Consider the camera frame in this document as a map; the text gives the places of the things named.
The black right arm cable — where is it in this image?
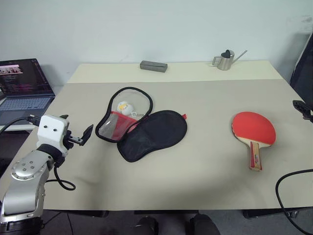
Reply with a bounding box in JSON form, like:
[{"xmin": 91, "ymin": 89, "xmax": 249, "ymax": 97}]
[{"xmin": 275, "ymin": 168, "xmax": 313, "ymax": 235}]

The black panel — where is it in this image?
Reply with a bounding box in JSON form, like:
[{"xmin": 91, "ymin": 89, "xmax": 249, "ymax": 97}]
[{"xmin": 290, "ymin": 31, "xmax": 313, "ymax": 108}]

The black mesh paddle case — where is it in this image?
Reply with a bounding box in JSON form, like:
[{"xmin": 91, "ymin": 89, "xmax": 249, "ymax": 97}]
[{"xmin": 95, "ymin": 86, "xmax": 188, "ymax": 163}]

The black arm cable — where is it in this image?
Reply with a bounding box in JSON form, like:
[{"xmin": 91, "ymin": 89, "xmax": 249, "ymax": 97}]
[
  {"xmin": 45, "ymin": 159, "xmax": 77, "ymax": 191},
  {"xmin": 275, "ymin": 168, "xmax": 313, "ymax": 235},
  {"xmin": 0, "ymin": 114, "xmax": 41, "ymax": 135}
]

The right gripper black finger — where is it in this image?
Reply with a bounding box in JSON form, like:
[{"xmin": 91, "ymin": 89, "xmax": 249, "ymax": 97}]
[{"xmin": 292, "ymin": 99, "xmax": 313, "ymax": 121}]

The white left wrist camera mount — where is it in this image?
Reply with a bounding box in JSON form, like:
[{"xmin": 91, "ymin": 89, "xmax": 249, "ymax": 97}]
[{"xmin": 37, "ymin": 114, "xmax": 69, "ymax": 157}]

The red table tennis paddle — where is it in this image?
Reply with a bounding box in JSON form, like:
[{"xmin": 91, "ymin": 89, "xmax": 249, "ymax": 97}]
[{"xmin": 230, "ymin": 111, "xmax": 277, "ymax": 172}]

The metal watering can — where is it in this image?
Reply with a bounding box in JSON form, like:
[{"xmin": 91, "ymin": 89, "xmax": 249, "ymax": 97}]
[{"xmin": 211, "ymin": 49, "xmax": 248, "ymax": 71}]

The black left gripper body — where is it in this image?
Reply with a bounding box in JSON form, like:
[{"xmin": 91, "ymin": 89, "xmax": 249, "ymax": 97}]
[{"xmin": 62, "ymin": 130, "xmax": 83, "ymax": 150}]

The open dark laptop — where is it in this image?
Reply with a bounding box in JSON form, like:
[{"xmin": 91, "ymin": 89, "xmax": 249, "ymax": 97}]
[{"xmin": 0, "ymin": 58, "xmax": 56, "ymax": 132}]

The white plush keychain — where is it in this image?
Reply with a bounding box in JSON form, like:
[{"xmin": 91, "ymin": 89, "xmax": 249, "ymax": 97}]
[{"xmin": 116, "ymin": 100, "xmax": 145, "ymax": 118}]

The grey rectangular box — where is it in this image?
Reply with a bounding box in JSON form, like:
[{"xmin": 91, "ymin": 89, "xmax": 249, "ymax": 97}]
[{"xmin": 139, "ymin": 60, "xmax": 168, "ymax": 73}]

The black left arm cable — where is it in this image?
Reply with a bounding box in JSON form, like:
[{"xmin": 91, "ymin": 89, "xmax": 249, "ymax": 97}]
[
  {"xmin": 45, "ymin": 159, "xmax": 77, "ymax": 191},
  {"xmin": 0, "ymin": 114, "xmax": 41, "ymax": 135}
]

